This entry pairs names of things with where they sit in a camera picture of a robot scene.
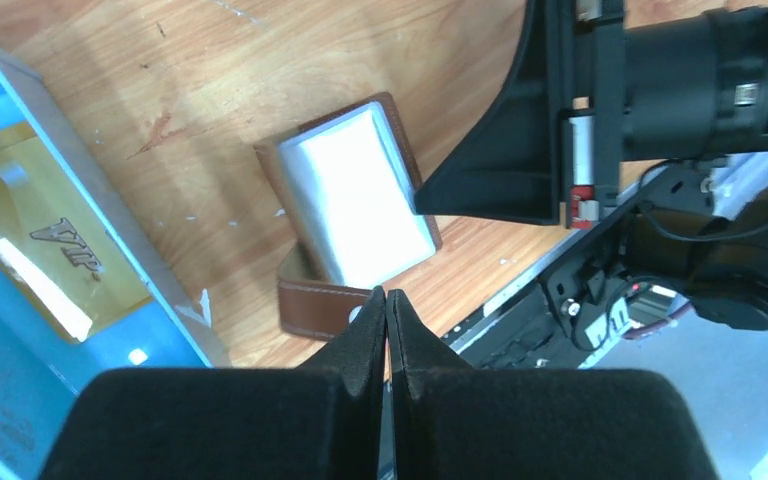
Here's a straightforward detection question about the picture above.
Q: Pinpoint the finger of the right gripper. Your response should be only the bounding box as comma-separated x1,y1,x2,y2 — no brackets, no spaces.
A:
414,1,573,226

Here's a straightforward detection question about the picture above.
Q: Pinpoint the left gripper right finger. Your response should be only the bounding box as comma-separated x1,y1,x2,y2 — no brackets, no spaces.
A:
387,290,716,479

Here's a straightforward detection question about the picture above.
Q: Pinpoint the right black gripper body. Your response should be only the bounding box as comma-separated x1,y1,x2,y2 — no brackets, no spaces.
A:
556,1,768,226

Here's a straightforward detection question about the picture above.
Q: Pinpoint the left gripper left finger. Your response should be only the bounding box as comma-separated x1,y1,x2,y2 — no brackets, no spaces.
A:
41,288,386,479

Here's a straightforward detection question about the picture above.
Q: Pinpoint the brown leather card holder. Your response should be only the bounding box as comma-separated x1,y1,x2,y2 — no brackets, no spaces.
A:
254,92,442,341

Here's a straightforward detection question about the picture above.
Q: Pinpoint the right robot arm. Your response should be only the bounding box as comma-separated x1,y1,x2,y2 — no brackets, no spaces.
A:
414,1,768,346

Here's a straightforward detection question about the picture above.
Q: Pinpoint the gold VIP card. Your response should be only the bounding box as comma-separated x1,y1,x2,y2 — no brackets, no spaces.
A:
0,122,151,343

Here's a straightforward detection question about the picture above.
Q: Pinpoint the blue three-compartment box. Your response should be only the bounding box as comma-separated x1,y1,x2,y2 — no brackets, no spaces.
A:
0,50,229,479

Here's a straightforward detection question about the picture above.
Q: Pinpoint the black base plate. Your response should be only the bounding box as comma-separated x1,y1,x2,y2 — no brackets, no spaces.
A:
442,167,714,369

